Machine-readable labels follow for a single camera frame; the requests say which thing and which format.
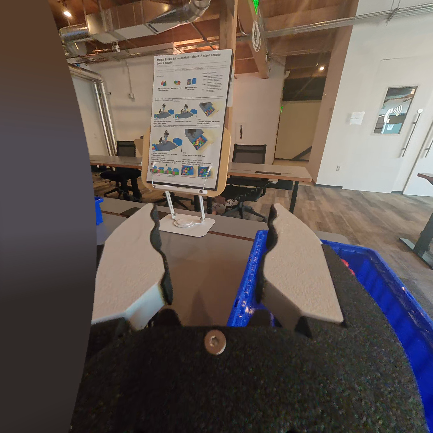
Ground wooden support column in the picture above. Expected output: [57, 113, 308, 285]
[219, 0, 239, 131]

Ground silver ceiling air duct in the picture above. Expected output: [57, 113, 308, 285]
[58, 0, 212, 45]

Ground wood-edged office desk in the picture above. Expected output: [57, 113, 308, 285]
[89, 154, 143, 170]
[226, 162, 313, 214]

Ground white door with window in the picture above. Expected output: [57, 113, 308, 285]
[370, 56, 433, 197]

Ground dark standing desk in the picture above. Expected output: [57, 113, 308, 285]
[399, 173, 433, 269]

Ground printed instruction sheet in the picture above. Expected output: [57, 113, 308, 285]
[146, 49, 234, 192]

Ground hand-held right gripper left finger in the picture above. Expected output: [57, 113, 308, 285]
[91, 203, 174, 331]

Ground black mesh office chair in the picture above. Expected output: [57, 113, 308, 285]
[100, 140, 143, 201]
[221, 144, 275, 223]

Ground silver wall pipes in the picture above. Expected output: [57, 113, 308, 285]
[69, 64, 117, 157]

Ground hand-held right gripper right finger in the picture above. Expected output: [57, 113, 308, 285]
[256, 203, 345, 332]

